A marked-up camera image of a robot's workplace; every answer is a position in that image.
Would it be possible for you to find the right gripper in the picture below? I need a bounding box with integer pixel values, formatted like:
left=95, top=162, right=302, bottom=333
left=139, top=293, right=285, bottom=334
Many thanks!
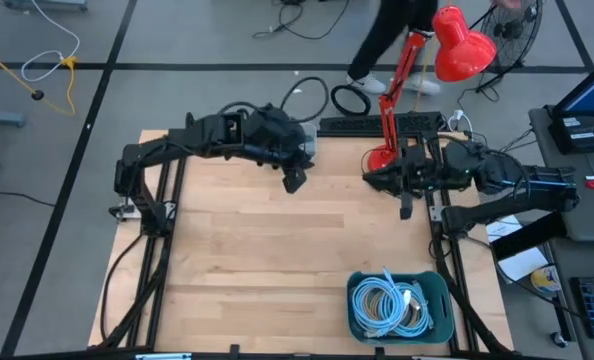
left=362, top=142, right=481, bottom=221

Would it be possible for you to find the teal plastic bin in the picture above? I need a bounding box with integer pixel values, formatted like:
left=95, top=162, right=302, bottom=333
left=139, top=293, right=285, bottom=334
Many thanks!
left=345, top=269, right=457, bottom=346

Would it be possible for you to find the white paper sheet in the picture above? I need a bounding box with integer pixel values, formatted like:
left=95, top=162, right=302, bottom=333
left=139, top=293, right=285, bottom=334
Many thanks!
left=485, top=213, right=549, bottom=284

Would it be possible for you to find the black mini computer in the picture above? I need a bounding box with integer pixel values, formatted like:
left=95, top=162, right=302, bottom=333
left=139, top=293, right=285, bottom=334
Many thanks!
left=546, top=114, right=594, bottom=155

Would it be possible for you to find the white plastic bin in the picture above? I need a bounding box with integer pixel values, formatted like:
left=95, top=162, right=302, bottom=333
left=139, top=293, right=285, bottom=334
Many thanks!
left=296, top=121, right=320, bottom=158

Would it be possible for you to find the red desk lamp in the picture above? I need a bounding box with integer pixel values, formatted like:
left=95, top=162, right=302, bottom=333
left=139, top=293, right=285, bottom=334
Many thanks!
left=364, top=4, right=498, bottom=174

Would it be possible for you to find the black floor fan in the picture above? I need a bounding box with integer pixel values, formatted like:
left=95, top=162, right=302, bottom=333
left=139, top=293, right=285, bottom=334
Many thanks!
left=476, top=0, right=546, bottom=94

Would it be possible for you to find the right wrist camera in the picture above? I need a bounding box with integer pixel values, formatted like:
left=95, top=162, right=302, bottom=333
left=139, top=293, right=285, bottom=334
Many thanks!
left=400, top=144, right=427, bottom=174

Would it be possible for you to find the beige cable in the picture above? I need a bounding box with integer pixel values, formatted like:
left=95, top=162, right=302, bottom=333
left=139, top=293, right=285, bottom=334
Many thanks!
left=364, top=292, right=426, bottom=334

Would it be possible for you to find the coiled black floor cable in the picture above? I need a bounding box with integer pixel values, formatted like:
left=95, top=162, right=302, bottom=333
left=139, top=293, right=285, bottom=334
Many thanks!
left=330, top=83, right=372, bottom=117

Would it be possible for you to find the grey office desk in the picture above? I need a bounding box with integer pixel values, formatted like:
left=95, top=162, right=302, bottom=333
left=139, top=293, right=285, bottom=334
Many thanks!
left=491, top=107, right=594, bottom=360

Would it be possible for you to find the white floor cord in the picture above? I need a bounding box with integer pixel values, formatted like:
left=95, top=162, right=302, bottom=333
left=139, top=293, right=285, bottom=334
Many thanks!
left=20, top=0, right=82, bottom=84

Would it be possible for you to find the yellow hanging cord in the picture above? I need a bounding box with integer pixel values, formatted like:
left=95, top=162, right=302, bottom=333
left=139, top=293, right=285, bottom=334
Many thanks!
left=413, top=37, right=438, bottom=112

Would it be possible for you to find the white cable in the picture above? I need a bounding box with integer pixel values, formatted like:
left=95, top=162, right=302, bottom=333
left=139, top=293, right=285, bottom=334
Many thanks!
left=391, top=281, right=434, bottom=339

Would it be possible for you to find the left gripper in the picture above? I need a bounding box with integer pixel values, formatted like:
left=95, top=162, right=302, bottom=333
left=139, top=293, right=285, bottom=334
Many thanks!
left=241, top=103, right=316, bottom=195

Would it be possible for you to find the light blue cable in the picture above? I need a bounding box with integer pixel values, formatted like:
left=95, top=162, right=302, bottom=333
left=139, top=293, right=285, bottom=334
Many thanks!
left=350, top=267, right=408, bottom=340

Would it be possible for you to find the black camera cable loop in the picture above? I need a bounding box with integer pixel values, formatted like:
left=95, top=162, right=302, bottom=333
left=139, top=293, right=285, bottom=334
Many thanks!
left=279, top=76, right=331, bottom=125

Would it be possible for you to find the round blue yellow disc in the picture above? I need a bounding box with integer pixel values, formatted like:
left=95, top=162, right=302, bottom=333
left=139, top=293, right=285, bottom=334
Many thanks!
left=530, top=266, right=564, bottom=297

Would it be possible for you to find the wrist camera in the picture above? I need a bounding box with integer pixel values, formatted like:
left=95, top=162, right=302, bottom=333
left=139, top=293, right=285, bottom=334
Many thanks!
left=220, top=112, right=244, bottom=147
left=400, top=144, right=427, bottom=174

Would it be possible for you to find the black aluminium table frame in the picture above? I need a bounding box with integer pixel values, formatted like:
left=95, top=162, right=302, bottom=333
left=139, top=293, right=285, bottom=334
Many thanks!
left=87, top=110, right=516, bottom=360

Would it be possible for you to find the person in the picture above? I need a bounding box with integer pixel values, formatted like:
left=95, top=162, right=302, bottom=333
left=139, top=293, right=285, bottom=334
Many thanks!
left=345, top=0, right=442, bottom=97

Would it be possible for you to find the white power adapter cord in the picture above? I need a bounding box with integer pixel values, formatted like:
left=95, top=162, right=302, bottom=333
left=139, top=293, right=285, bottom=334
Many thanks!
left=446, top=108, right=477, bottom=154

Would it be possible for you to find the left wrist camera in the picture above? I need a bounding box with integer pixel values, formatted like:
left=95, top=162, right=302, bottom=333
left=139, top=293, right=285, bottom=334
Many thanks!
left=220, top=112, right=244, bottom=147

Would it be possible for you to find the yellow floor cord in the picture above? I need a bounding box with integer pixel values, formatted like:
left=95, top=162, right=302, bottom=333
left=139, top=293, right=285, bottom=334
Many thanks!
left=0, top=41, right=79, bottom=117

